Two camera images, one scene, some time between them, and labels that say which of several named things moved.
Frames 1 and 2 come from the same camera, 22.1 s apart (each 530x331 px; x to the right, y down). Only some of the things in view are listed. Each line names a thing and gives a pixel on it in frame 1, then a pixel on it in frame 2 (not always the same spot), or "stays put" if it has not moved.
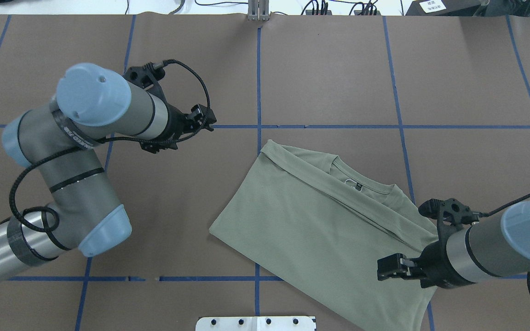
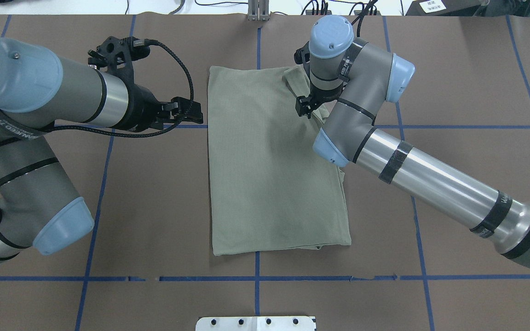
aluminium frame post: [258, 10] stays put
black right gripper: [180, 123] -> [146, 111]
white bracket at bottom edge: [256, 323] stays put
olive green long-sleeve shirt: [319, 227] -> [269, 189]
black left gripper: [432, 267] -> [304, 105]
